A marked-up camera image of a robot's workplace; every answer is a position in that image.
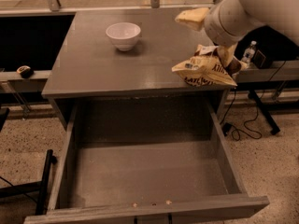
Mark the brown chip bag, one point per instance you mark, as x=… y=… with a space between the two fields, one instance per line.
x=204 y=68

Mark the grey side bench right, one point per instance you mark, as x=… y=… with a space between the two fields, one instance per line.
x=278 y=71

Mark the black stand leg left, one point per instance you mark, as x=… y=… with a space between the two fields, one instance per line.
x=35 y=191

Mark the grey counter cabinet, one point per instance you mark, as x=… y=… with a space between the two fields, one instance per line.
x=89 y=65

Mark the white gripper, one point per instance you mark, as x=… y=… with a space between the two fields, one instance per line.
x=217 y=27

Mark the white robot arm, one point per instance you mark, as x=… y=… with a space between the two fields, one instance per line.
x=280 y=32

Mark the black tape measure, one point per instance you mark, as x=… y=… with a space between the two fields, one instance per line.
x=25 y=71

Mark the clear water bottle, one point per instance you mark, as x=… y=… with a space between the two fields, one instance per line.
x=249 y=52

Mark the white ceramic bowl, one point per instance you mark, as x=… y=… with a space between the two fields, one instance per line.
x=123 y=35

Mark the open grey top drawer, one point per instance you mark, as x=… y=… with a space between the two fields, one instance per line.
x=149 y=157

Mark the grey side bench left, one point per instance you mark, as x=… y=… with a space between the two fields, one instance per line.
x=12 y=82

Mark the grey side bench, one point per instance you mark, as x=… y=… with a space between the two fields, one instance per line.
x=12 y=82
x=278 y=71

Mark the small black box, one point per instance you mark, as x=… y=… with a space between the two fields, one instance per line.
x=261 y=60

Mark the black power adapter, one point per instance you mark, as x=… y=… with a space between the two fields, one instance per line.
x=226 y=128

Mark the black drawer handle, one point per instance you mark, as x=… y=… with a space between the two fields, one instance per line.
x=153 y=220

